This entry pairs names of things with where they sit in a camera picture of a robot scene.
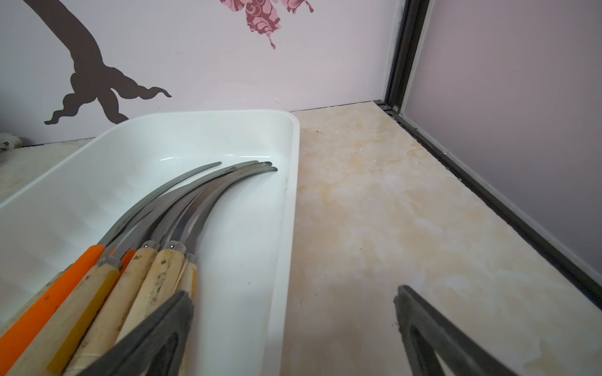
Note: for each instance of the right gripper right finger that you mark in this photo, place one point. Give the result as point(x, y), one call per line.
point(429, 338)

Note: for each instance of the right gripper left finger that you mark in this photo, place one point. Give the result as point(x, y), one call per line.
point(155, 347)

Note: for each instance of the orange handle sickle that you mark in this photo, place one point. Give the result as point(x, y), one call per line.
point(22, 333)
point(126, 259)

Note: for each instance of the white storage box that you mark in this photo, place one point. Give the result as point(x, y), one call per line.
point(244, 253)

